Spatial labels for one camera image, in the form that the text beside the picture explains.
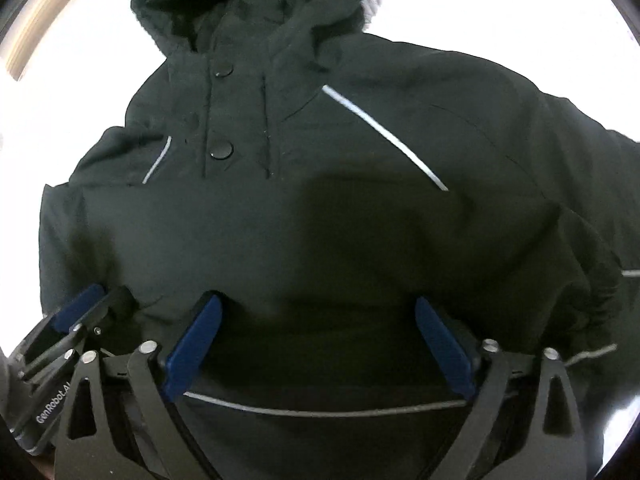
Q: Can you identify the black hooded jacket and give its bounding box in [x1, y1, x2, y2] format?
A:
[39, 0, 639, 479]

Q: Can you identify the wooden striped headboard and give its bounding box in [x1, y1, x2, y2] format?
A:
[1, 0, 72, 81]

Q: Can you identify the white floral quilt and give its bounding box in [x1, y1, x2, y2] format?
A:
[0, 0, 640, 470]

